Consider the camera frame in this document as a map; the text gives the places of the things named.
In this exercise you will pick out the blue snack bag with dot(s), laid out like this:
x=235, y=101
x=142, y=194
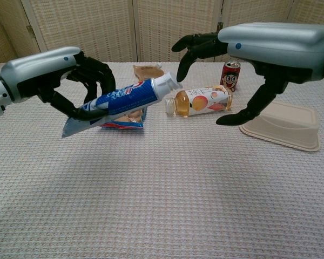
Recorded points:
x=129, y=120

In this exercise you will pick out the tea bottle with peach label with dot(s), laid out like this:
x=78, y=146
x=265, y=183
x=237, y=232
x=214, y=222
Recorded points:
x=202, y=103

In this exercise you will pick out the blue white toothpaste tube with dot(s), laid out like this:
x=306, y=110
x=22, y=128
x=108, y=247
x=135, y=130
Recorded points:
x=135, y=94

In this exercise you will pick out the metal screen hinge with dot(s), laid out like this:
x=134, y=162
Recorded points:
x=29, y=30
x=219, y=25

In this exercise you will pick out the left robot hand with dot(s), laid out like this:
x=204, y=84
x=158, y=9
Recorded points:
x=40, y=71

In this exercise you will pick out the beige folding screen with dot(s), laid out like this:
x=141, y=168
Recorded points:
x=102, y=27

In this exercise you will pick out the red drink can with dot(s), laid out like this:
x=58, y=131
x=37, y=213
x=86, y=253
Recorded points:
x=230, y=76

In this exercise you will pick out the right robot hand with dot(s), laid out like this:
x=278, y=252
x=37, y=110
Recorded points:
x=280, y=48

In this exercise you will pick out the brown sauce pouch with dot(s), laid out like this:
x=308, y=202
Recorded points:
x=147, y=72

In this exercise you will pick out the beige lidded food container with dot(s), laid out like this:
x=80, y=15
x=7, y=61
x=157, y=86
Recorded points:
x=286, y=126

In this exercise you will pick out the woven white tablecloth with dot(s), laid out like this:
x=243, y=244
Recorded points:
x=162, y=189

